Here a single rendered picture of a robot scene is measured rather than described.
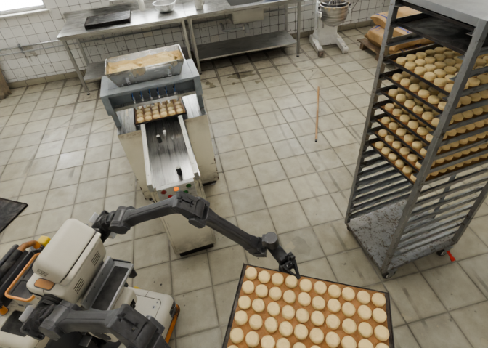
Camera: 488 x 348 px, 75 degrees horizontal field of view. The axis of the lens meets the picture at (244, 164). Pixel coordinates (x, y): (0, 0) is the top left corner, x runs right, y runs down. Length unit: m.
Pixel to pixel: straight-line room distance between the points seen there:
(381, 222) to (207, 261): 1.41
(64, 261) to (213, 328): 1.34
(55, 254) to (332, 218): 2.17
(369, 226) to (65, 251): 2.11
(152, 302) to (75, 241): 1.03
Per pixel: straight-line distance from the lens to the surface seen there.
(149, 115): 2.63
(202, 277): 2.62
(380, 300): 1.46
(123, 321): 1.06
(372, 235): 2.67
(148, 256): 2.85
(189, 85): 2.60
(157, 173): 2.20
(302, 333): 1.34
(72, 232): 1.41
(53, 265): 1.37
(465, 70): 1.52
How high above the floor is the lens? 2.26
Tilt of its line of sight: 42 degrees down
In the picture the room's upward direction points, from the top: 6 degrees counter-clockwise
